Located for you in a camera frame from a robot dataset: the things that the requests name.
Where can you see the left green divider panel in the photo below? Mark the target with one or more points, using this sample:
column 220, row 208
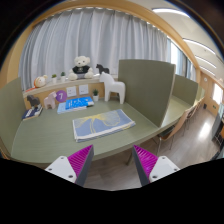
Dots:
column 12, row 108

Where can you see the white teddy bear black shirt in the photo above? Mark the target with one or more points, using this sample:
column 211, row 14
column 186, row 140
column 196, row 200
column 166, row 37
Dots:
column 81, row 70

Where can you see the orange white plush toy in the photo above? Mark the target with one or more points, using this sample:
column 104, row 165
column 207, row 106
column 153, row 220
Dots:
column 40, row 81

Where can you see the blue grey patterned towel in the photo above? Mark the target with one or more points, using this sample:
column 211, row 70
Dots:
column 94, row 126

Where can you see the grey horse figure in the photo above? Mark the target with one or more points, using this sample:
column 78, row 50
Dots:
column 34, row 101

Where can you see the green desk divider panel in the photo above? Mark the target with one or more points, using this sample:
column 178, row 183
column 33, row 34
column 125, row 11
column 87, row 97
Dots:
column 149, row 86

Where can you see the white wooden horse figure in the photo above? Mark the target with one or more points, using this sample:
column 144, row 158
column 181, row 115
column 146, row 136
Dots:
column 111, row 85

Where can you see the white wall socket right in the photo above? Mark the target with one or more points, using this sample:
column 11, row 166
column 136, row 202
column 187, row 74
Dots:
column 83, row 89

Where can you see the white wall socket left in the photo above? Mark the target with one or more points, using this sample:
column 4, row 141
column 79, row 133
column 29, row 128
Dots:
column 71, row 91

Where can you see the white wall socket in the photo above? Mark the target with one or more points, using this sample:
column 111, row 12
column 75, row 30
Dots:
column 71, row 91
column 83, row 89

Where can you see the far green divider panel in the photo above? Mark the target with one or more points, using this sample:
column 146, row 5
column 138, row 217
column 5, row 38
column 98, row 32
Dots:
column 185, row 89

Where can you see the purple round number sign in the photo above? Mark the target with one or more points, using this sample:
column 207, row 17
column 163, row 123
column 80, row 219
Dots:
column 61, row 96

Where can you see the wooden chair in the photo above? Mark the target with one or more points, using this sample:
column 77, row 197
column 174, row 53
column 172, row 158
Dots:
column 171, row 131

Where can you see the small black horse figure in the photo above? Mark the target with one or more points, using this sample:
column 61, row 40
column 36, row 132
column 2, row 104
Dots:
column 102, row 69

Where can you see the small potted plant right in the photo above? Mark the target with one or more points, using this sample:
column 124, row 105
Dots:
column 63, row 77

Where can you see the pink horse figure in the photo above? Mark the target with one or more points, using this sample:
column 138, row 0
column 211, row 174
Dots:
column 49, row 101

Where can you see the dark stacked books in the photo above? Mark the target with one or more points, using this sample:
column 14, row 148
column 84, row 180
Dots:
column 32, row 113

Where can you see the small potted plant left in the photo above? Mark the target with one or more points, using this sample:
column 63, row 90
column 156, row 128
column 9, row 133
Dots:
column 54, row 78

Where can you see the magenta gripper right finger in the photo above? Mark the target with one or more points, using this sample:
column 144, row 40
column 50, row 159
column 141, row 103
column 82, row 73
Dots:
column 151, row 168

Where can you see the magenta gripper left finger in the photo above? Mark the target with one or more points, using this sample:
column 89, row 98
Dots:
column 73, row 168

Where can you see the small potted plant on desk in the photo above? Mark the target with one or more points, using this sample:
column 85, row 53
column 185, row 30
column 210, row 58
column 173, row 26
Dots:
column 95, row 95

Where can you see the grey white curtain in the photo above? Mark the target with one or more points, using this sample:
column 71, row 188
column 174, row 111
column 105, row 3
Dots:
column 104, row 36

